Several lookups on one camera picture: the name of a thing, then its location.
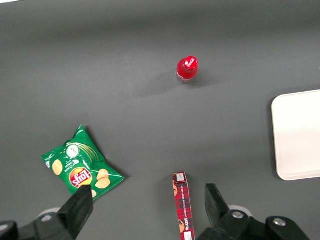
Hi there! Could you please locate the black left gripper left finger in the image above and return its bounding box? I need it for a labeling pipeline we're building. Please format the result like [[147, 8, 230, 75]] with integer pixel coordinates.
[[34, 184, 95, 240]]

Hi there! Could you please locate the white plastic tray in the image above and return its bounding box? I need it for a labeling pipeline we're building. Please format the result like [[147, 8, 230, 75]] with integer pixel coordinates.
[[271, 89, 320, 181]]

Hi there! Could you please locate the red soda bottle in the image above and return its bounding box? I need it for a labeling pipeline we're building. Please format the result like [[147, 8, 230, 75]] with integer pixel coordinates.
[[175, 56, 200, 84]]

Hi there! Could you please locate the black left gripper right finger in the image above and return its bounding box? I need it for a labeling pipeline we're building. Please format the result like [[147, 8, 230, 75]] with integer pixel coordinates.
[[197, 183, 251, 240]]

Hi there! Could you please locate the red tartan cookie box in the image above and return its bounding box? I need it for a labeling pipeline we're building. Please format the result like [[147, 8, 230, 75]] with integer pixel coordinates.
[[171, 171, 196, 240]]

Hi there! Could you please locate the green Lays chips bag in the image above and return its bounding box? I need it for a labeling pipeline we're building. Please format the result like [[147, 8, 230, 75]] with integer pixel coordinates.
[[40, 124, 126, 202]]

